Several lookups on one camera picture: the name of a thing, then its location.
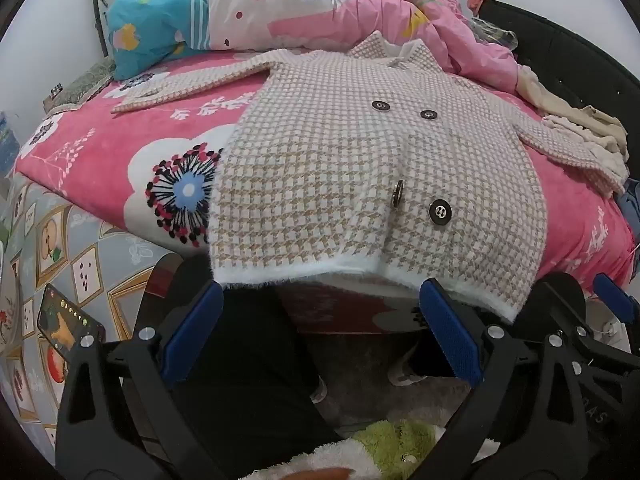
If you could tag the person's green white fluffy clothing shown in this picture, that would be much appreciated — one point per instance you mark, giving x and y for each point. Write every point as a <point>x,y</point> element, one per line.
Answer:
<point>390,440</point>

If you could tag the beige white houndstooth coat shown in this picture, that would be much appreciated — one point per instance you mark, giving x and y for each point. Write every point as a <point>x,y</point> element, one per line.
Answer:
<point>350,160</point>

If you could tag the green floral cloth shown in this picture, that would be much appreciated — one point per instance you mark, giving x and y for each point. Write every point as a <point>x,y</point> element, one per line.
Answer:
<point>82,82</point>

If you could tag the smartphone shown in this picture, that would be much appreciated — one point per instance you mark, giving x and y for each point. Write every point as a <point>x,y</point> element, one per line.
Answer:
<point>65,320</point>

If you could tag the beige crumpled clothes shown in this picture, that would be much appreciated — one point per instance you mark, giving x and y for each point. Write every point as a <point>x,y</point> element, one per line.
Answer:
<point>585,125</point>

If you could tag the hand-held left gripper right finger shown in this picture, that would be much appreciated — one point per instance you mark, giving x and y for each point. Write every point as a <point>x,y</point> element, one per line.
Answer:
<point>450,335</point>

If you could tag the blue grey printed sheet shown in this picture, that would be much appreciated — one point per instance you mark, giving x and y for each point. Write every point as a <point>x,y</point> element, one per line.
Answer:
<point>115,260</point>

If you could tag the blue jeans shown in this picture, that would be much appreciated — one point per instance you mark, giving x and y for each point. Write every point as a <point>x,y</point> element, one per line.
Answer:
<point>629,210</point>

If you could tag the black pole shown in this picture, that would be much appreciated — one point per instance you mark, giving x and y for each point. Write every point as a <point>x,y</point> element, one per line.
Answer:
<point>99,5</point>

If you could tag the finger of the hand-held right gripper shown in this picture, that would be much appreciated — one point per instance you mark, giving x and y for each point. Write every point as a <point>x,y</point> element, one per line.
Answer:
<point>617,296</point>
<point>560,295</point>

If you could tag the blue packet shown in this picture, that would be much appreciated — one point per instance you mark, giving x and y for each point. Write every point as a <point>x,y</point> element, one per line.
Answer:
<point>6,145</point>

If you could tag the person's black pants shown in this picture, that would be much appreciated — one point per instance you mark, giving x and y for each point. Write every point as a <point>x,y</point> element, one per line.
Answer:
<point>260,360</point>

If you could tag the plaid cloth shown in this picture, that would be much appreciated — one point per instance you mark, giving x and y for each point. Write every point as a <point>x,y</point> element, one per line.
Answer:
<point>495,32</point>

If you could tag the pink floral blanket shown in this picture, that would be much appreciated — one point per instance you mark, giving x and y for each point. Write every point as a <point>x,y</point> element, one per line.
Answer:
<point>100,160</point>

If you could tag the pink and blue printed quilt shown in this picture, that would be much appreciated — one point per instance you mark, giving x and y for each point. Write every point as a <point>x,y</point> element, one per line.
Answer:
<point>280,10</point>

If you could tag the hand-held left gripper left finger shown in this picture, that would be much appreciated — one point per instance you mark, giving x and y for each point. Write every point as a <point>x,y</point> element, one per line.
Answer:
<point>192,332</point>

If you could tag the person's grey shoe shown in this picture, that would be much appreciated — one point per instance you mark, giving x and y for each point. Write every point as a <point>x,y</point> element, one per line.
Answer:
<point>318,391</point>
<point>402,375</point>

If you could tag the black headboard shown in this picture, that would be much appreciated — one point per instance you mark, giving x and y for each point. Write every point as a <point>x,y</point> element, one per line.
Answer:
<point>575,60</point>

